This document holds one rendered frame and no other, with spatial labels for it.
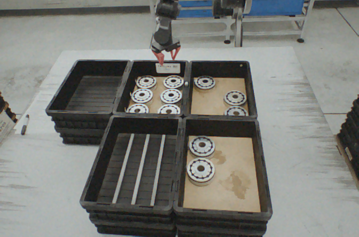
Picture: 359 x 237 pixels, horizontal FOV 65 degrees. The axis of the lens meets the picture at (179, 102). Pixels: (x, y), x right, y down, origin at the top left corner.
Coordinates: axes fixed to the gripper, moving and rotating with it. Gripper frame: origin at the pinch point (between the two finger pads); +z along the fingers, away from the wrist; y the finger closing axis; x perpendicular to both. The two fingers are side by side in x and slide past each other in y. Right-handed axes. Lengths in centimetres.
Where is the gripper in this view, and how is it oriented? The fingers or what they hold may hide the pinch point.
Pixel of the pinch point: (167, 61)
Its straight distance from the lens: 121.3
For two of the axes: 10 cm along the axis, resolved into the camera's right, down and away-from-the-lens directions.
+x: -6.3, -5.1, 5.9
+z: 0.5, 7.3, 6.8
